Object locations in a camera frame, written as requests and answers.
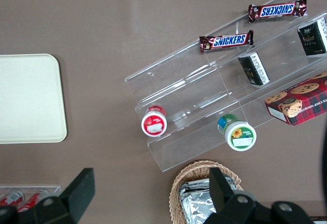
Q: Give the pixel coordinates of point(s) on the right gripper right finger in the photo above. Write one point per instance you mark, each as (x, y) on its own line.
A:
(221, 190)

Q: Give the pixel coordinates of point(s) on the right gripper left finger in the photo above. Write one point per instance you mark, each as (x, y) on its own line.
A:
(79, 190)

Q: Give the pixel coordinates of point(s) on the light tan wicker basket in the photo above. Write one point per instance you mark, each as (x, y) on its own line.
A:
(184, 178)

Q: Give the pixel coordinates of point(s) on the cream plastic tray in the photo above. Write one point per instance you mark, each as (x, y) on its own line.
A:
(28, 98)

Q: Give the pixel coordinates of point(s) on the clear acrylic bottle rack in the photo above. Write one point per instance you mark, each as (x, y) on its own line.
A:
(55, 189)

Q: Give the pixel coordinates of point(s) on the silver foil container stack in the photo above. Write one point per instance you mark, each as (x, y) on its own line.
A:
(194, 206)

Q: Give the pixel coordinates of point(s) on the green lidded cup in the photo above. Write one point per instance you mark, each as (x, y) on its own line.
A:
(240, 135)

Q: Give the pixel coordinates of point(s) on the red lidded cup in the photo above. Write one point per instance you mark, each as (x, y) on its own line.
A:
(153, 124)

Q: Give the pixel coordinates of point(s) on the clear acrylic stepped display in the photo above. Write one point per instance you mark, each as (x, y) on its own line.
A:
(191, 80)

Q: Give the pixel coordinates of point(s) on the red tartan cookie box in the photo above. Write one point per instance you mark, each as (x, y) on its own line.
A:
(301, 101)

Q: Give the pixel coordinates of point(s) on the small black carton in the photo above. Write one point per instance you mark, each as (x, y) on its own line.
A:
(313, 37)
(254, 68)

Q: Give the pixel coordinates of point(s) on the Snickers bar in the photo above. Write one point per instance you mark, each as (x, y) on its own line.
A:
(277, 10)
(227, 40)

